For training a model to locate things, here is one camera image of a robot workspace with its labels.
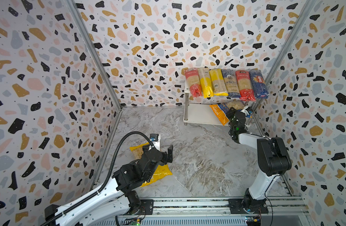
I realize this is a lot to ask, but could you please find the yellow pasta bag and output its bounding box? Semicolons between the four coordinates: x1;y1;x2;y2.
130;143;172;187

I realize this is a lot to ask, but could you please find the blue orange orecchiette bag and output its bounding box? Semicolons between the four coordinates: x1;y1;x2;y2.
210;101;248;126

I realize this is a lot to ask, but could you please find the red spaghetti pack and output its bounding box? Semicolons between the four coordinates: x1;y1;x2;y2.
185;68;203;98
235;71;256;102

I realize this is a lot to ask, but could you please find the yellow spaghetti pack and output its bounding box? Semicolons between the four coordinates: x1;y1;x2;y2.
209;69;228;97

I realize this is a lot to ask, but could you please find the blue Barilla spaghetti pack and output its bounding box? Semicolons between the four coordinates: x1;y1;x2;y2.
249;70;269;99

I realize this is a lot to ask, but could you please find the dark blue clear spaghetti pack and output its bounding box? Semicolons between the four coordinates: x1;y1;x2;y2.
221;69;241;98

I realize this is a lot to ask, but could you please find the yellow spaghetti pack barcode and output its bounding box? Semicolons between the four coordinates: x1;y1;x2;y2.
198;67;214;98

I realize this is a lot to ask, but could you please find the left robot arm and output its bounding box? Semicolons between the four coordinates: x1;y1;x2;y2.
43;146;173;226

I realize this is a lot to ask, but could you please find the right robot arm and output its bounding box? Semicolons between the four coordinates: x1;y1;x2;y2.
226;107;292;214

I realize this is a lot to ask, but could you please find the white two-tier shelf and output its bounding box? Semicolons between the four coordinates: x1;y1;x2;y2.
183;81;262;129

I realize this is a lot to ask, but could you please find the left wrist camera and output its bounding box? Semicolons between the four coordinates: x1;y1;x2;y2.
150;134;161;151

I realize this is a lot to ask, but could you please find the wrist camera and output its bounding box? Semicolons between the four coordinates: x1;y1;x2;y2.
242;106;253;118
150;134;161;151

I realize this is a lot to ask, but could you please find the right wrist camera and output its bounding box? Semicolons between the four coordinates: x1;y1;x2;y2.
242;106;253;118

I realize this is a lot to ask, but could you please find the black corrugated cable hose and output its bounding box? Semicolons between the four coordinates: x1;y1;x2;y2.
38;131;154;226

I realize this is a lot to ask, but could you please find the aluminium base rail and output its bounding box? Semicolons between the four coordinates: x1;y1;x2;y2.
69;197;312;226

